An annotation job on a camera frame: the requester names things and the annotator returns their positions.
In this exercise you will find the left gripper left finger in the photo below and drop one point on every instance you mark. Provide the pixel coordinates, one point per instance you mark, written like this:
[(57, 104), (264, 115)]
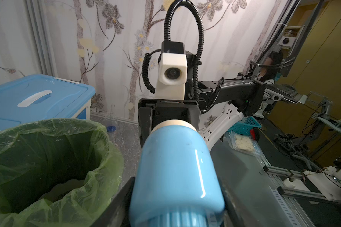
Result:
[(117, 213)]

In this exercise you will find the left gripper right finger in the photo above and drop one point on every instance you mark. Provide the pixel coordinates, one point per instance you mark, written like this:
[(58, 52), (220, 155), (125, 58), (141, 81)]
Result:
[(236, 213)]

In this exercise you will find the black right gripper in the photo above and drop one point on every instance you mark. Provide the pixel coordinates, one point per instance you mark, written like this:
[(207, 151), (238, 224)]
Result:
[(152, 112)]

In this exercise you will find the blue sharpener with crank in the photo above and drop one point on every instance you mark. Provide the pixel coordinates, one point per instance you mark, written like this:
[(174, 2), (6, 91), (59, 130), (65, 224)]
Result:
[(176, 184)]

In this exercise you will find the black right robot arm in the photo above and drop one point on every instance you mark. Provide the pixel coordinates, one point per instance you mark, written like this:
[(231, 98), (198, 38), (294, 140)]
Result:
[(230, 99)]

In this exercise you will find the green bagged trash bin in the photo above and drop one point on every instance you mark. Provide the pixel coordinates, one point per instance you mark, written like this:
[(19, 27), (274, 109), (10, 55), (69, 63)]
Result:
[(57, 173)]

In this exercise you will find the blue lidded storage box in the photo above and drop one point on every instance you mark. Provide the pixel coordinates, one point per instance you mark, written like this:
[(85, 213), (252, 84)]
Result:
[(39, 97)]

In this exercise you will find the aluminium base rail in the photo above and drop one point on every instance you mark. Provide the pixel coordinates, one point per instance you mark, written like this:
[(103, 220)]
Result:
[(309, 206)]

